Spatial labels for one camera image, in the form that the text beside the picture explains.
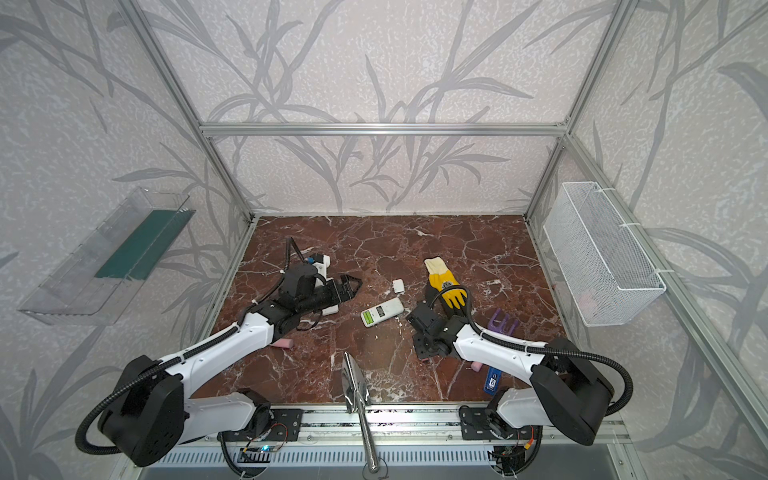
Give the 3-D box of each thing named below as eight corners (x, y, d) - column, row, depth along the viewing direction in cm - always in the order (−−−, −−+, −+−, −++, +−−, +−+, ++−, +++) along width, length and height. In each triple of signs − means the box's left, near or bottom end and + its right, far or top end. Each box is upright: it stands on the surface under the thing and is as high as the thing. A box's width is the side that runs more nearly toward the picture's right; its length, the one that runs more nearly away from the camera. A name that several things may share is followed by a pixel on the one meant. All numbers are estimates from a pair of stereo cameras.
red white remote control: (363, 328, 92) (363, 326, 91) (358, 314, 95) (357, 312, 94) (405, 310, 96) (405, 307, 95) (399, 298, 99) (399, 295, 98)
